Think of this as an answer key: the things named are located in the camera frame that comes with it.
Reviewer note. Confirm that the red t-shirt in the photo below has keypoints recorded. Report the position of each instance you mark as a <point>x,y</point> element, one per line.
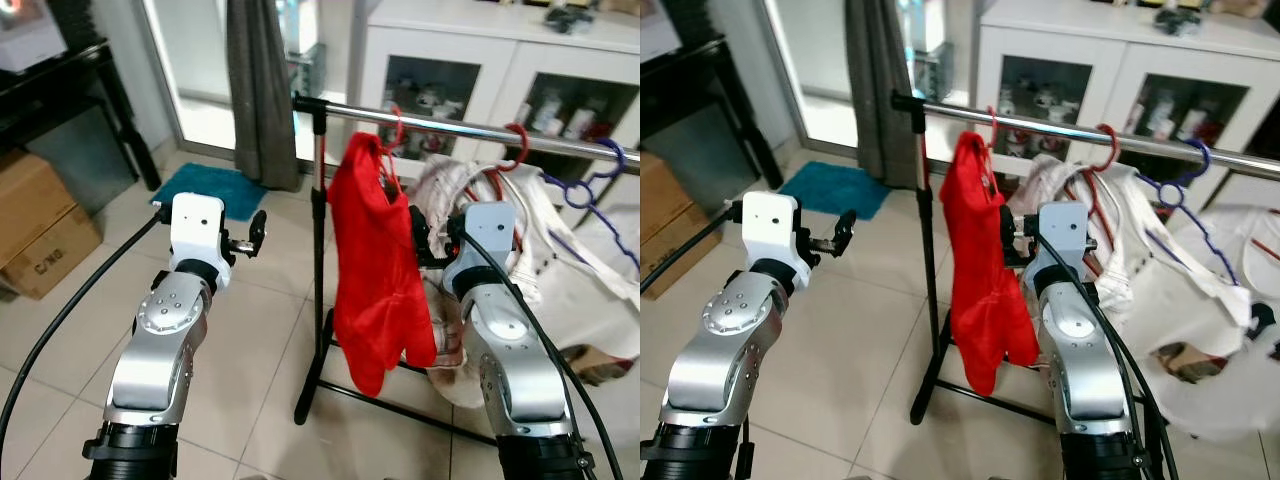
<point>380,270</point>
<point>985,280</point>

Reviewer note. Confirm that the red plastic hanger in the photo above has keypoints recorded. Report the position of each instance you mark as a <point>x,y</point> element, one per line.
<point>527,143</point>
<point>402,128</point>
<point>997,128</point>
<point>1117,143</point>

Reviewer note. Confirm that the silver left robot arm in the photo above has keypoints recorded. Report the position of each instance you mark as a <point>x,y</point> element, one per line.
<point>715,370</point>
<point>150,370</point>

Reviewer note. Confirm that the purple plastic hanger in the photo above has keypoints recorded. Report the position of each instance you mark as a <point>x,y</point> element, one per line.
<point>625,158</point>
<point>1209,158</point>

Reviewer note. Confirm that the teal floor mat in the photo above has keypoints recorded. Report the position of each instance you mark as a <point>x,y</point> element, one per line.
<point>835,190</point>
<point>210,190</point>

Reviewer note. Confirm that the white garment striped trim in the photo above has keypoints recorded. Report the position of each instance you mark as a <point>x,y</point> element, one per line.
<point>1050,180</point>
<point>445,180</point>

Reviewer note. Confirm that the grey flat panel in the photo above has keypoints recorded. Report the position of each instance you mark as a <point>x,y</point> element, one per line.
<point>80,160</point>
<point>715,160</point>

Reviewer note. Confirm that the grey curtain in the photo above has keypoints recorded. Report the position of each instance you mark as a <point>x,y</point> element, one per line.
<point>885,90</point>
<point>262,90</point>

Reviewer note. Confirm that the brown cardboard box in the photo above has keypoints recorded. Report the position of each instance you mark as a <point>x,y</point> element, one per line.
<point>665,220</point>
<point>40,230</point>

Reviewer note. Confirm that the white bottle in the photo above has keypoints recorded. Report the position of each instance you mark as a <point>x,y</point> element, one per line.
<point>547,115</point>
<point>1193,123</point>
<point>1162,115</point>
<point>580,123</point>

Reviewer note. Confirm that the white glass-door cabinet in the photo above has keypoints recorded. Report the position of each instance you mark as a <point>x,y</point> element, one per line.
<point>1110,55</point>
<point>500,55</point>

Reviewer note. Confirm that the black desk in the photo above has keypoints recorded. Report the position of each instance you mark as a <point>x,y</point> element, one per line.
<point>50,85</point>
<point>690,80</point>

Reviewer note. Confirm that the small black object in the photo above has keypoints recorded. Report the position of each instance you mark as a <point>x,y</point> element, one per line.
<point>1178,22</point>
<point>572,20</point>

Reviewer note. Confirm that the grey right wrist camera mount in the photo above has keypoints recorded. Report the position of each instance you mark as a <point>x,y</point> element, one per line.
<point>1068,235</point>
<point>490,235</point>

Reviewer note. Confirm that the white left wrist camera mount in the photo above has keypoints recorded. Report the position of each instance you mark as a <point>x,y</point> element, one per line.
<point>770,225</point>
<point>195,225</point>

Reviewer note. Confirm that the black clothes rack chrome rail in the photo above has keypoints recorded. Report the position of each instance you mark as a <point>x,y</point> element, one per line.
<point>1050,128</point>
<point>450,127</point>

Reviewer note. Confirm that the glass door white frame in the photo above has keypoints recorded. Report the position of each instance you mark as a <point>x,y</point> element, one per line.
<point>205,110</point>
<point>825,110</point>

